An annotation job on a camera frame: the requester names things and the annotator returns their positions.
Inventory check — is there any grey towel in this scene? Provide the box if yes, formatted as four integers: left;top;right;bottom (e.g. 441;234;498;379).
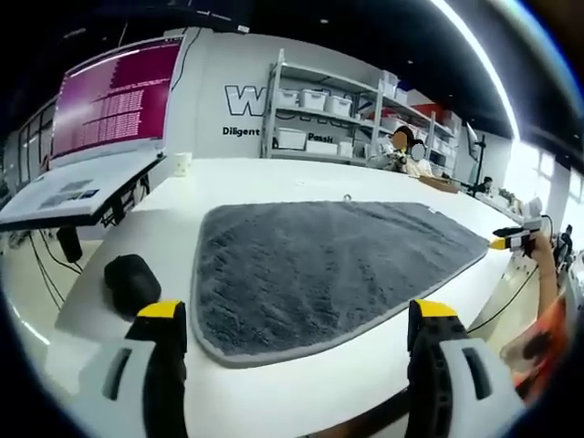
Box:
190;199;490;370

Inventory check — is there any brown cardboard box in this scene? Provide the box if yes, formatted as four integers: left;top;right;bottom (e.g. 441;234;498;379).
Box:
418;175;460;193

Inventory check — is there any black computer mouse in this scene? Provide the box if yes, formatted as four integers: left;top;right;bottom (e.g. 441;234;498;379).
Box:
103;254;162;318

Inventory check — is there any person's arm, orange sleeve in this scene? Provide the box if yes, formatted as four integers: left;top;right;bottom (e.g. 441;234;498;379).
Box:
499;291;579;407

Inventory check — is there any grey metal shelving unit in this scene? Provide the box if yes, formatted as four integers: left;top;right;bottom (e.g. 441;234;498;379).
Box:
376;68;462;179
260;48;382;161

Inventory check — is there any long ceiling light strip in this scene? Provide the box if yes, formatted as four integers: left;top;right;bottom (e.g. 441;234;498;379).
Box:
428;0;524;142

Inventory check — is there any white cup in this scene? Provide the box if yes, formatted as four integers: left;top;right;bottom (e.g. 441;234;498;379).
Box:
174;151;193;178

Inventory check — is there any white storage shelf with bins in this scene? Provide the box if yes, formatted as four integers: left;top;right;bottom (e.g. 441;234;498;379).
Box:
276;70;457;170

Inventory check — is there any pink screen monitor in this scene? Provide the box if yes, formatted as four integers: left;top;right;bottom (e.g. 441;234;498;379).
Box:
48;35;186;161

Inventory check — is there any black camera stand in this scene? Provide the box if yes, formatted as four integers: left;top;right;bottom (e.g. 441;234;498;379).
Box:
458;130;489;200

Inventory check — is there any black cable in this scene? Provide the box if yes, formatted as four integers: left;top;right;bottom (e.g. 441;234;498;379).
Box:
26;227;69;311

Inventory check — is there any black monitor cart post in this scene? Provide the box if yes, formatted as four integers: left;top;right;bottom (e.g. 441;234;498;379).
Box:
57;225;84;264

